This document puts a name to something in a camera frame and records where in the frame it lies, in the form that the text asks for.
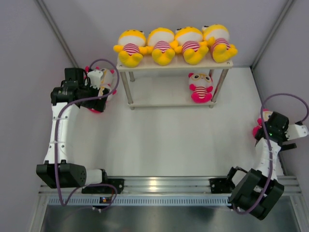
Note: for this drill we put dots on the aluminium front rail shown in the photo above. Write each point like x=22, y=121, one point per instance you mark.
x=181, y=185

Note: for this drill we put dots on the white two-tier shelf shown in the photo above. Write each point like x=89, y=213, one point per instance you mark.
x=152, y=85

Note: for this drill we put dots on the pink toy glasses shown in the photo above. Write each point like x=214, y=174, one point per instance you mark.
x=266, y=114

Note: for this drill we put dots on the yellow toy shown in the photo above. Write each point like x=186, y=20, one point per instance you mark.
x=217, y=37
x=131, y=47
x=191, y=45
x=161, y=41

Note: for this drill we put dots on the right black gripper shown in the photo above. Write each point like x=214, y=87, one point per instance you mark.
x=284, y=128

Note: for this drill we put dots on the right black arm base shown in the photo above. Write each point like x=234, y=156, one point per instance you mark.
x=220, y=185

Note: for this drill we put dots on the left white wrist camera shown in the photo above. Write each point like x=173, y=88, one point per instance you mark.
x=95, y=78

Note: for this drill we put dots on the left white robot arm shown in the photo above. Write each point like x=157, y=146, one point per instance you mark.
x=80, y=88

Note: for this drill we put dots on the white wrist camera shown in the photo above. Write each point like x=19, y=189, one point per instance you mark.
x=297, y=131
x=95, y=78

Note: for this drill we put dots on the aluminium frame post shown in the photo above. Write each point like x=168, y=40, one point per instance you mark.
x=288, y=4
x=56, y=31

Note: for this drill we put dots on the left aluminium frame post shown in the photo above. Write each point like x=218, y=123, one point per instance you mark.
x=56, y=31

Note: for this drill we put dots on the right aluminium frame post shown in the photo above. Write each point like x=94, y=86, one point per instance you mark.
x=288, y=4

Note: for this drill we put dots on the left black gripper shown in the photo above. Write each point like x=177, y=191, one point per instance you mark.
x=96, y=104

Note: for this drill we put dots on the grey slotted cable duct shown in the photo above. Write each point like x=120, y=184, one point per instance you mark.
x=149, y=201

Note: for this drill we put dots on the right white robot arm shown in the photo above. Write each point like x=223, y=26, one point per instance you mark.
x=257, y=190

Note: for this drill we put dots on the pink toy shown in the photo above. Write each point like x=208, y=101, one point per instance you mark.
x=109, y=95
x=201, y=85
x=108, y=76

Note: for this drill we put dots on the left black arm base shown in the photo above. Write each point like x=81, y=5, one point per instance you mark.
x=113, y=185

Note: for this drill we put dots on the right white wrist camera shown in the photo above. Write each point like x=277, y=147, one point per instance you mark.
x=297, y=131

